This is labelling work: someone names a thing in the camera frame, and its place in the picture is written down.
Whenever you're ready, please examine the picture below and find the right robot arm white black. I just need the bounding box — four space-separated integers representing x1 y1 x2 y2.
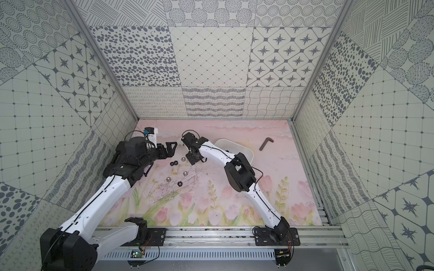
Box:
181 130 294 242

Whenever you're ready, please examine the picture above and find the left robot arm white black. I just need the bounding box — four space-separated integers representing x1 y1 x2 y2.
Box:
40 134 177 271

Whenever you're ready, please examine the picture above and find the white storage box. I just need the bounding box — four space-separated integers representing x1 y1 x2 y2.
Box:
215 139 254 164

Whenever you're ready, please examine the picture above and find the dark hex allen key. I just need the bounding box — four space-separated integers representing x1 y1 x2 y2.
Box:
259 137 274 151

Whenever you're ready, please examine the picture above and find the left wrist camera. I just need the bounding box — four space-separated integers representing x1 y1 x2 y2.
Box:
144 127 158 147

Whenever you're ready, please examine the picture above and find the aluminium mounting rail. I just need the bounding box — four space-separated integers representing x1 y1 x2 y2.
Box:
149 226 349 249

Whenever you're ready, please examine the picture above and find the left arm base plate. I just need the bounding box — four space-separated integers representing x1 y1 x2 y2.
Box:
123 228 167 247

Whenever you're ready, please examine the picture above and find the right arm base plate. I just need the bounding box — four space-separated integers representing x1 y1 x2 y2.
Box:
252 227 301 246

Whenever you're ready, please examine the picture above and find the white slotted cable duct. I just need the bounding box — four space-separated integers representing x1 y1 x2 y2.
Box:
102 248 275 261

